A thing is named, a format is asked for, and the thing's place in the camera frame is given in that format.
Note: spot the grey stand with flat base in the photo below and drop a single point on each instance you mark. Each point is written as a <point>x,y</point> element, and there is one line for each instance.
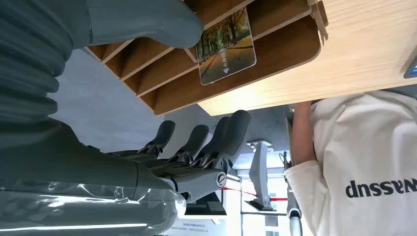
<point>260,176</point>

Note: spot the person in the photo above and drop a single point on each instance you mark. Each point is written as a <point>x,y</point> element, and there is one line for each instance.
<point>365,156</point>

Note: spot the red barrier tape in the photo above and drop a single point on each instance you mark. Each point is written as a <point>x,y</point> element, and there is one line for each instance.
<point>277,199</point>

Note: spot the white sign with text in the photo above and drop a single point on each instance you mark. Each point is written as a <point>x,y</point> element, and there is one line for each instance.
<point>195,228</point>

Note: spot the wooden slotted card rack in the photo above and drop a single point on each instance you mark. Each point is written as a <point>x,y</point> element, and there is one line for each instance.
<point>277,49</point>

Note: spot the silver metal pole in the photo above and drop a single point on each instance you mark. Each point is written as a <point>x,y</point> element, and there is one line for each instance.
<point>294,218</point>

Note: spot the autumn tree print card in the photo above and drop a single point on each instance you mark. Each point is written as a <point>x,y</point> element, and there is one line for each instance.
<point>226,49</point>

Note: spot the grey device with blue screen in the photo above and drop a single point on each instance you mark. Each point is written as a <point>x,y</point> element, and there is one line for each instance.
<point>411,69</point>

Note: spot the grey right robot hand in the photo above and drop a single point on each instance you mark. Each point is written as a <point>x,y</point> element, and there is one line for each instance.
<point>97,172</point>

